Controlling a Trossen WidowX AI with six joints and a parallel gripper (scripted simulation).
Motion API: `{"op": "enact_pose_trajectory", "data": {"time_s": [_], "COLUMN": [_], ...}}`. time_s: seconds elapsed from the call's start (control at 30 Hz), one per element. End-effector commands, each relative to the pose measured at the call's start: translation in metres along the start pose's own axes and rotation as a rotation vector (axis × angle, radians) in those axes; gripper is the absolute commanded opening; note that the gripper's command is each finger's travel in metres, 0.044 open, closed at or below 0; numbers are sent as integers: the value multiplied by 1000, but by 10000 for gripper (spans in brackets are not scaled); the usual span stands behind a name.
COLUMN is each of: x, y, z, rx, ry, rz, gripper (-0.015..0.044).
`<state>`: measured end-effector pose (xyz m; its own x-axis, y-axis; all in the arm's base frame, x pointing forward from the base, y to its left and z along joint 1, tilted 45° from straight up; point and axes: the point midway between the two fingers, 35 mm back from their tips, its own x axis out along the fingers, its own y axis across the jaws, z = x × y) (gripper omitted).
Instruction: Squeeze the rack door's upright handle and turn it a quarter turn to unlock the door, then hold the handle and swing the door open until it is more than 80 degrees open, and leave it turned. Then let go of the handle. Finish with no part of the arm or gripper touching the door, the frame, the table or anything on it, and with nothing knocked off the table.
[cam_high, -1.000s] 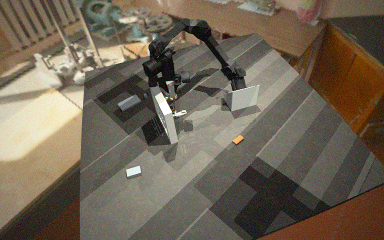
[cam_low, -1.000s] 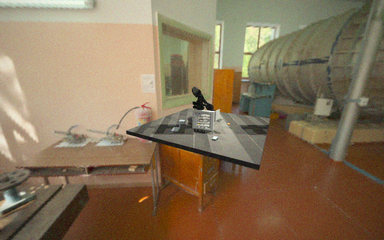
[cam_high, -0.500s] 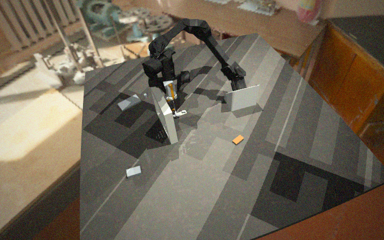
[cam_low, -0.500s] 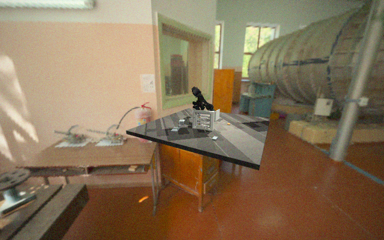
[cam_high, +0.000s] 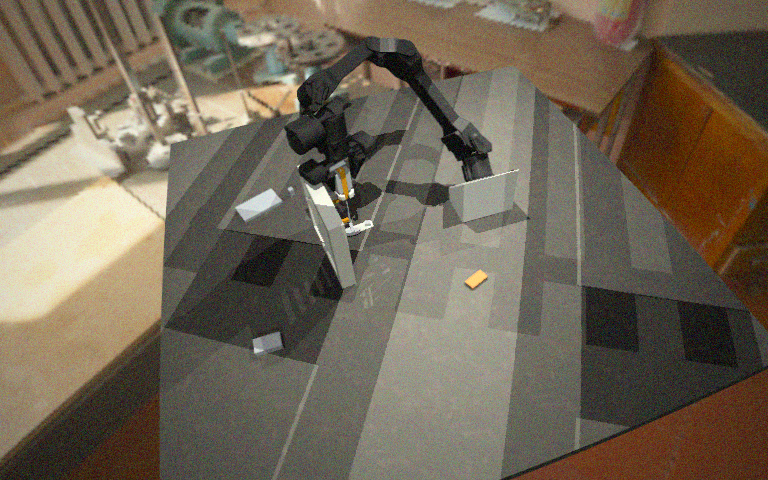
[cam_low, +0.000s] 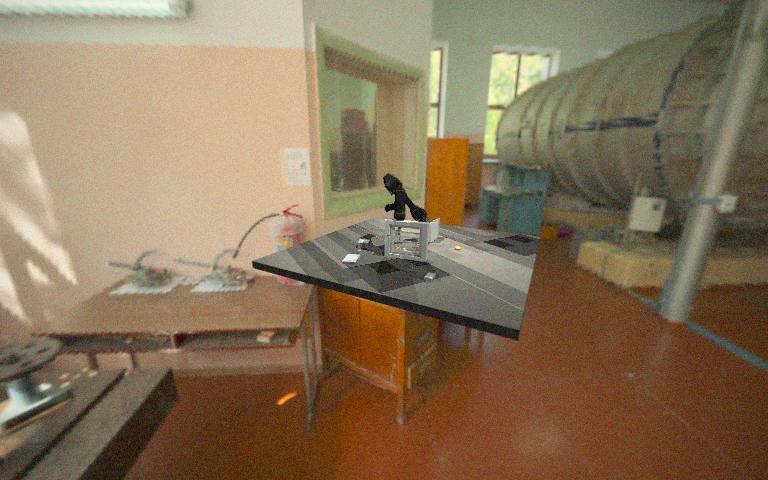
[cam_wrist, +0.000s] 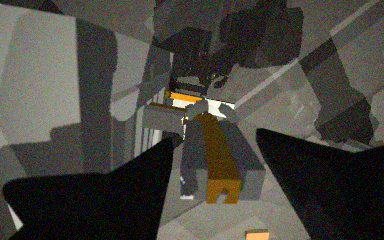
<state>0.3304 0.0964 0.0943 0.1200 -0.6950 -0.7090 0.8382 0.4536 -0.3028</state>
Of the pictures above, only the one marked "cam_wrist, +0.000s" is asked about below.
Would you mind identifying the small orange block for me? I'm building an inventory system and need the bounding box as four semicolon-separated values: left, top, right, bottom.
246;229;269;240

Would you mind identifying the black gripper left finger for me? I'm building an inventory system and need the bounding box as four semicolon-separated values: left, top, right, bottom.
2;137;173;240

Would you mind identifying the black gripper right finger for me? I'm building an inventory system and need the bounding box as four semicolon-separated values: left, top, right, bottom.
256;128;384;240

